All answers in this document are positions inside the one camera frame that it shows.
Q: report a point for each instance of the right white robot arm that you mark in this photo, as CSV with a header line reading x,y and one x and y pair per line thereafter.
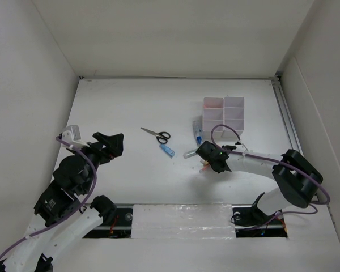
x,y
268,205

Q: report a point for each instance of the red highlighter pen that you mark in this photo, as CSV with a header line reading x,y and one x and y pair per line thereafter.
x,y
208,106

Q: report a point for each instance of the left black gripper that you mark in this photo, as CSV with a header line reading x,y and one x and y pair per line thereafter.
x,y
114,148

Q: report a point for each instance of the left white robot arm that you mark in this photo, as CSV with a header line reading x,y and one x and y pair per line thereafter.
x,y
60,216

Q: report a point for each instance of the green highlighter marker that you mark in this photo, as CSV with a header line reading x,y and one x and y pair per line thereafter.
x,y
189,154

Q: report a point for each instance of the white compartment container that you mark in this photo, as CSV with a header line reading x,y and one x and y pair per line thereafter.
x,y
234,113
212,116

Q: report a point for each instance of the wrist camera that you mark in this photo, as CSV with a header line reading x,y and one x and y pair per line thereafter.
x,y
240,147
71,135

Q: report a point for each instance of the left white compartment container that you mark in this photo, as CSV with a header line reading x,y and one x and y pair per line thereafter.
x,y
212,116

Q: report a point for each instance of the blue capped glue pen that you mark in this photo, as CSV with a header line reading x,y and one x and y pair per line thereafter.
x,y
197,130

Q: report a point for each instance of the aluminium side rail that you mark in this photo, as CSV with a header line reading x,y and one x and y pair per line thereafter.
x,y
286,113

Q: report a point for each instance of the yellow capped pink marker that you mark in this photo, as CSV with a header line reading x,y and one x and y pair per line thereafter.
x,y
205,166

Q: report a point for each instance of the black handled scissors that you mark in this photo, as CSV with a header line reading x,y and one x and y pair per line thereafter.
x,y
162,137

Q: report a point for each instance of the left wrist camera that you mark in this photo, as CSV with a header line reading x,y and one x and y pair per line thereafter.
x,y
71,135

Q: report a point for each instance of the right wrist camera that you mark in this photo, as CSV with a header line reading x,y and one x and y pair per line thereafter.
x,y
240,147

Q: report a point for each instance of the right white compartment container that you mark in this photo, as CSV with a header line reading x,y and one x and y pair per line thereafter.
x,y
234,113

